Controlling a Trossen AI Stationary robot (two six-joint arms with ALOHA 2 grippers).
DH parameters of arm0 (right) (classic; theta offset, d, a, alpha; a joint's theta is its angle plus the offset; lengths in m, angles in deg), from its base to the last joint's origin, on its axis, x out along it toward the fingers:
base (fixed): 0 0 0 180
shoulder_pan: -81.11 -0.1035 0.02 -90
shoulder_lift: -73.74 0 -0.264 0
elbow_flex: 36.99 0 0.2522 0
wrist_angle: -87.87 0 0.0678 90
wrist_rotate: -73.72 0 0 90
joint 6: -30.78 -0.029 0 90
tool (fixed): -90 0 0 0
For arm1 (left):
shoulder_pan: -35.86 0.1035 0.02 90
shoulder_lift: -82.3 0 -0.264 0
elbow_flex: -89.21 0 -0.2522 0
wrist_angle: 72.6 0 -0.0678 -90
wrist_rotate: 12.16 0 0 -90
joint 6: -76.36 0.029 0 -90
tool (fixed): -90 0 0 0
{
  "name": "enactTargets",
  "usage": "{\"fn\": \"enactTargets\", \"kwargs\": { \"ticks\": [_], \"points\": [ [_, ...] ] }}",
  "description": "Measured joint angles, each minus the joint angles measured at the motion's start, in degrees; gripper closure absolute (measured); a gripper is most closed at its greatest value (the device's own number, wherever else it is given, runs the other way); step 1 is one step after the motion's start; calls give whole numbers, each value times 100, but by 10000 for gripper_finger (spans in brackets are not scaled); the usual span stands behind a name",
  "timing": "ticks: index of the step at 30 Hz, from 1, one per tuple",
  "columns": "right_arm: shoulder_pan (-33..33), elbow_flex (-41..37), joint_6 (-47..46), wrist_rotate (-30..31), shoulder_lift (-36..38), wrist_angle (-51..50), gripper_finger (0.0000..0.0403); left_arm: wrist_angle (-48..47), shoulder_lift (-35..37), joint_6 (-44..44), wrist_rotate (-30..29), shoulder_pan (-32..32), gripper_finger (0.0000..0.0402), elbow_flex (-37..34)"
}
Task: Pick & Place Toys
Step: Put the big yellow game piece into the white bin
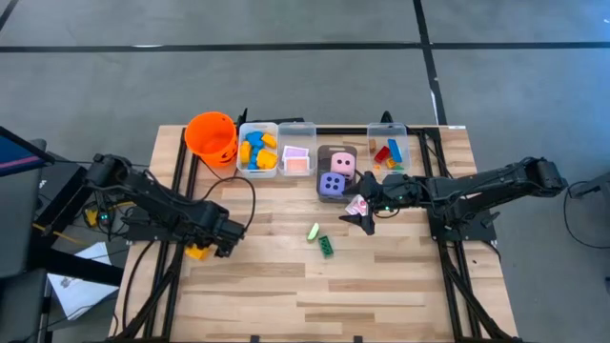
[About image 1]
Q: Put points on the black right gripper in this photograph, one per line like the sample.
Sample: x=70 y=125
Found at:
x=393 y=193

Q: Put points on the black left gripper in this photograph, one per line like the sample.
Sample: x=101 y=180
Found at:
x=224 y=228

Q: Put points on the card deck red circle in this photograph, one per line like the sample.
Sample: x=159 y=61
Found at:
x=356 y=207

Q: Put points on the orange-yellow wedge toy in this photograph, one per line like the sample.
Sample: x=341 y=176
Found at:
x=196 y=252

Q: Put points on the purple foam die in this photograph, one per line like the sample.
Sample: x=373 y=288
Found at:
x=332 y=185

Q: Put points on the pink foam die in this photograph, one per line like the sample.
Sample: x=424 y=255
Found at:
x=343 y=164

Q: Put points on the small yellow toy brick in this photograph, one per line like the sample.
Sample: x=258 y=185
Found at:
x=391 y=163

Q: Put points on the red toy brick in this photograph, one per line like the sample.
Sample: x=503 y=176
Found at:
x=382 y=154

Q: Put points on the dark green toy brick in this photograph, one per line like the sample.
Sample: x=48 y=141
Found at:
x=326 y=247

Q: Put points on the light green toy brick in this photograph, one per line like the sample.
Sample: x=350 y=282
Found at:
x=313 y=231

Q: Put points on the brown toy brick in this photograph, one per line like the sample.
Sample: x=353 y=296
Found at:
x=372 y=145

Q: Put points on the dark smoky plastic bin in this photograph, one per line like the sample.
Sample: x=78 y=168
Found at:
x=337 y=148

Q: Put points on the long blue toy brick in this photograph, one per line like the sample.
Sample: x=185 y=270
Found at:
x=394 y=150

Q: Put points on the white plastic bin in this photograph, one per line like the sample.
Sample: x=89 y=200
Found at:
x=257 y=174

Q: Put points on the clear plastic bin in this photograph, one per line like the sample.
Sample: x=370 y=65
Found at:
x=388 y=131
x=298 y=133

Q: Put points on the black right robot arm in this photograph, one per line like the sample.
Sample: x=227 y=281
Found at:
x=486 y=183

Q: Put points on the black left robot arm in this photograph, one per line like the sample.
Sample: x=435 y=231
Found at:
x=157 y=200

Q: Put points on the orange pumpkin bucket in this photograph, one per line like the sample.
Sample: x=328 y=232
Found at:
x=209 y=135

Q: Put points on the white label sticker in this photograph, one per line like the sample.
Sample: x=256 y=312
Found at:
x=456 y=127

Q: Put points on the electronics with green light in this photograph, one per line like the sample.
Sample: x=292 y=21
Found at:
x=102 y=218

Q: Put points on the white paper sheets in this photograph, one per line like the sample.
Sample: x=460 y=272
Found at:
x=81 y=295

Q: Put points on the black equipment box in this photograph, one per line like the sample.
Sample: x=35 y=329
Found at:
x=57 y=195

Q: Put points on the laptop with blue screen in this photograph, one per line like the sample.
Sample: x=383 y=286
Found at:
x=19 y=155

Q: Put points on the black stand leg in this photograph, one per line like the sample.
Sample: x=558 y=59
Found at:
x=591 y=188

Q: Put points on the black left table frame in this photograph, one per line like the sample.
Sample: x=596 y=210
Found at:
x=169 y=295

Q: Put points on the black table frame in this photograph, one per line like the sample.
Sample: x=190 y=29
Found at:
x=169 y=295
x=451 y=295

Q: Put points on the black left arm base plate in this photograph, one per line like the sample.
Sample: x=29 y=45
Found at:
x=138 y=234

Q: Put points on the small black bracket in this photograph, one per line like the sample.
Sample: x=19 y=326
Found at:
x=387 y=116

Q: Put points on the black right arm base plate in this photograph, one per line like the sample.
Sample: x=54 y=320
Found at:
x=476 y=233

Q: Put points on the black right table frame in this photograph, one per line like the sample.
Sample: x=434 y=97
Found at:
x=451 y=295

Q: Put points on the long black camera mount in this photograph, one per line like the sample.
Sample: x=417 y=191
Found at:
x=267 y=120

